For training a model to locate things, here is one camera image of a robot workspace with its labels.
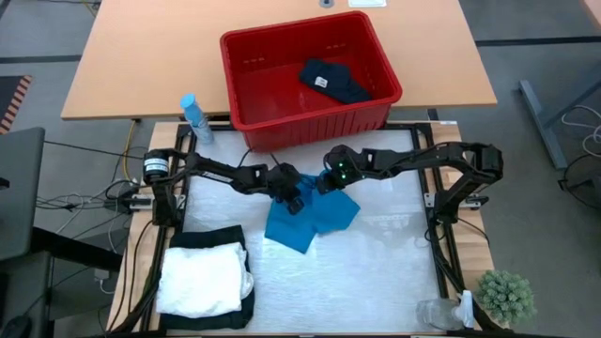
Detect black floor cable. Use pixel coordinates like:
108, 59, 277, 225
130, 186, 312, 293
558, 153, 601, 218

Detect dark denim jeans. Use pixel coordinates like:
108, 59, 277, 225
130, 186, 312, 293
159, 224, 257, 331

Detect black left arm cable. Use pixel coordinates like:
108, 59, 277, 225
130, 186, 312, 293
237, 147, 283, 170

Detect light blue air freshener bottle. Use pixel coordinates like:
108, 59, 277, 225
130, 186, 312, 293
180, 92, 216, 146

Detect small green potted plant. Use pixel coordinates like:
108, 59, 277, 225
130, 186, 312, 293
474, 269, 537, 329

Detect blue garment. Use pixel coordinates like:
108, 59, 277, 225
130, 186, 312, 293
264, 172, 362, 254

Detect grey metal desk leg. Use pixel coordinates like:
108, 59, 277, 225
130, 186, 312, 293
518, 59, 601, 171

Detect black aluminium table frame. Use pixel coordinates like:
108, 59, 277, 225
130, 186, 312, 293
110, 120, 501, 338

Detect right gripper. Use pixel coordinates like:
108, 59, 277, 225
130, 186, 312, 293
316, 144, 366, 196

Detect red plastic laundry bin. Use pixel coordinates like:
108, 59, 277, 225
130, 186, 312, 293
219, 10, 404, 154

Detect white lace garment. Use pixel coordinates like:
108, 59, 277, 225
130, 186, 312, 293
155, 241, 254, 319

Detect dark navy garment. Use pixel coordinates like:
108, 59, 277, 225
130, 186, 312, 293
299, 57, 375, 105

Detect white floor cable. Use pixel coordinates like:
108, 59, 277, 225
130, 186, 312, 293
36, 191, 121, 222
561, 104, 601, 157

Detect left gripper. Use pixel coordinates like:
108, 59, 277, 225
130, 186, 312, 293
266, 162, 306, 216

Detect clear spray bottle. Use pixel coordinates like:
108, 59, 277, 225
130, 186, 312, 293
416, 289, 475, 331

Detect grey equipment case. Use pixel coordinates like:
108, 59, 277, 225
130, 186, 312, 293
0, 126, 47, 262

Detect orange wooden desk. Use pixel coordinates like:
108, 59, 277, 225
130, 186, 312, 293
60, 0, 498, 121

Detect white power adapter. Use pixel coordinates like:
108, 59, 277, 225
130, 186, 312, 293
93, 268, 112, 295

